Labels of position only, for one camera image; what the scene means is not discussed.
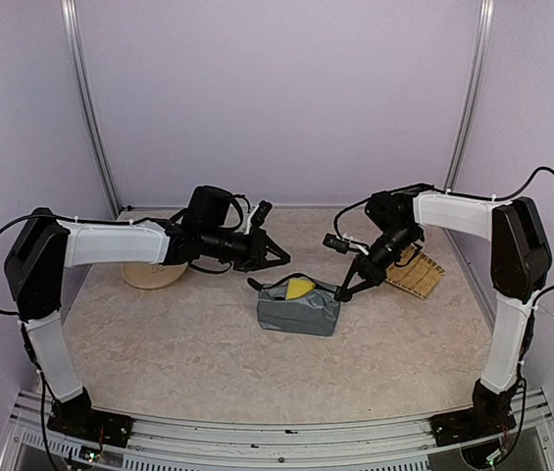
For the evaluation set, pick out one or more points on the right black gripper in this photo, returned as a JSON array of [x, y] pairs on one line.
[[371, 271]]

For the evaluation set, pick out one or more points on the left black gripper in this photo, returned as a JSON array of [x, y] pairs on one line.
[[256, 257]]

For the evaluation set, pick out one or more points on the yellow sponge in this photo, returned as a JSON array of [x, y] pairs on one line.
[[298, 288]]

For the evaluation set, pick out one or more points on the grey zip pouch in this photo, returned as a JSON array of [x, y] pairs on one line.
[[315, 314]]

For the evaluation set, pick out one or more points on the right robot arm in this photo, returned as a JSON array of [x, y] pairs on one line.
[[520, 258]]

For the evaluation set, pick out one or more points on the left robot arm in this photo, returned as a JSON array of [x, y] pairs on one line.
[[212, 225]]

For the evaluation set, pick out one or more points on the woven bamboo tray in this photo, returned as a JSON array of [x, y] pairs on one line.
[[415, 273]]

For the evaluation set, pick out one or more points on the beige round plate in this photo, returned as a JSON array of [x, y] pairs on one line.
[[151, 276]]

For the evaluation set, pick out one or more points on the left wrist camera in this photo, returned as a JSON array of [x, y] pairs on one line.
[[256, 216]]

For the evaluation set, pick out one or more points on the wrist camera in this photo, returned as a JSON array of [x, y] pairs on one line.
[[256, 216], [344, 245]]

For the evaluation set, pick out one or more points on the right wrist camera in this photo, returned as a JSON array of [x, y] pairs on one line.
[[344, 245]]

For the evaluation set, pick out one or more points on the aluminium front rail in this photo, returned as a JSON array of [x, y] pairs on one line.
[[158, 443]]

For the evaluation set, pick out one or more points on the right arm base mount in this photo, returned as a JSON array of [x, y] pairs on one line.
[[490, 414]]

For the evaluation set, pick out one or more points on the right aluminium frame post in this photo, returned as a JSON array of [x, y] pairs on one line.
[[477, 67]]

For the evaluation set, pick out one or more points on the aluminium frame post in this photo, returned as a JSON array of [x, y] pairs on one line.
[[85, 97], [477, 67]]

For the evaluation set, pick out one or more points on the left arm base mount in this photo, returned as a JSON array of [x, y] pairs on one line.
[[77, 418]]

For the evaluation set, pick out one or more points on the left aluminium frame post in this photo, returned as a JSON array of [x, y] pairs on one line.
[[85, 97]]

